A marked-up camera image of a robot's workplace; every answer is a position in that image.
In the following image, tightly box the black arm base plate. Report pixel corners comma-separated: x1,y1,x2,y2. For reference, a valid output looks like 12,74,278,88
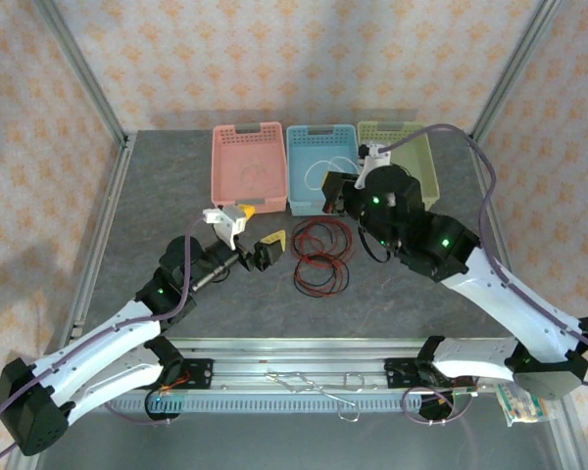
125,358,215,392
381,358,474,391

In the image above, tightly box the bent metal wire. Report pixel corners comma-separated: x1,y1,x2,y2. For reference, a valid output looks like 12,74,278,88
266,371,319,394

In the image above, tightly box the green plastic basket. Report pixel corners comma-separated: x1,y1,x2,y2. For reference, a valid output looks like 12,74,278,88
356,120,442,213

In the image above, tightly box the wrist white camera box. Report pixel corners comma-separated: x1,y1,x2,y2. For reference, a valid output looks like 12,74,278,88
355,141,393,190
202,205,249,251

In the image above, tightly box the aluminium frame post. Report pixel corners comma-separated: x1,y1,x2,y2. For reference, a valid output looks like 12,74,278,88
31,0,131,148
467,0,564,148

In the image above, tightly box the small packet at rail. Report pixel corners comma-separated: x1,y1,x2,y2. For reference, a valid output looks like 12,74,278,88
494,380,558,427

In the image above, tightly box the aluminium side rail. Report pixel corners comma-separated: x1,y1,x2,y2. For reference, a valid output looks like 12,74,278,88
467,134,588,470
4,134,138,470

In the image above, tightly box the aluminium mounting rail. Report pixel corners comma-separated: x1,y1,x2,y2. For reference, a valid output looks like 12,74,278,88
38,337,567,393

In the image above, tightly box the pink plastic basket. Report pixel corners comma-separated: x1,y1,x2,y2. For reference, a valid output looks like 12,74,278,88
210,120,289,217

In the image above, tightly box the metal wire loop clip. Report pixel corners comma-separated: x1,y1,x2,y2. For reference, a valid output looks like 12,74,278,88
341,371,377,392

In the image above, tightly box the long metal wire hook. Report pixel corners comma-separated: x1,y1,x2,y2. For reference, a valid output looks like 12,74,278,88
318,386,362,422

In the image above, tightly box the red and black cable bundle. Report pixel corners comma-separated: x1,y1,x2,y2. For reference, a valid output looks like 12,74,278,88
292,218,355,260

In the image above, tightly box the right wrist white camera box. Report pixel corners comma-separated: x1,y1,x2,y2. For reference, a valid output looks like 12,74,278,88
355,141,393,190

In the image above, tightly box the thin red cable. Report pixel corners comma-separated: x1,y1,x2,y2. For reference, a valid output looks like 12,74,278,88
296,254,349,295

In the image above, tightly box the grey slotted cable duct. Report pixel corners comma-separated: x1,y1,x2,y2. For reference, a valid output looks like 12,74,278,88
77,391,476,415

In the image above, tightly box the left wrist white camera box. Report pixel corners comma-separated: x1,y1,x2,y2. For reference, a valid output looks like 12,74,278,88
202,205,249,251

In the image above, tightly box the blue plastic basket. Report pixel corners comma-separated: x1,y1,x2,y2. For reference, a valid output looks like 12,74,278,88
285,123,367,218

